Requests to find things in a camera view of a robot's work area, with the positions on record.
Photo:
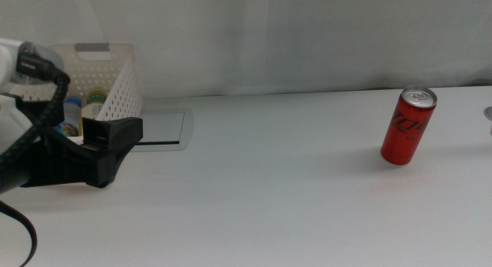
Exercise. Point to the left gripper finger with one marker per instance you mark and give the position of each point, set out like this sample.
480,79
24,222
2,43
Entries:
32,105
115,132

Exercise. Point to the yellow tea bottle white cap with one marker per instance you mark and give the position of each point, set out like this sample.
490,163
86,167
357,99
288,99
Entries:
94,105

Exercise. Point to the clear water bottle blue cap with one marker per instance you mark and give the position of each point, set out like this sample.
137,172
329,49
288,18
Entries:
71,117

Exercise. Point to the white perforated plastic basket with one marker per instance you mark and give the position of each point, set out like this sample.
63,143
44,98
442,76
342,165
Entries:
119,90

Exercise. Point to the red cola can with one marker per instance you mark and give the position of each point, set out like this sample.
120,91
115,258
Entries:
405,132

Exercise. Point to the white curtain backdrop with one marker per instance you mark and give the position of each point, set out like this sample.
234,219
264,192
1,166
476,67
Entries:
307,36

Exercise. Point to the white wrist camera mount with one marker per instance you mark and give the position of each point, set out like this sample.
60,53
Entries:
9,113

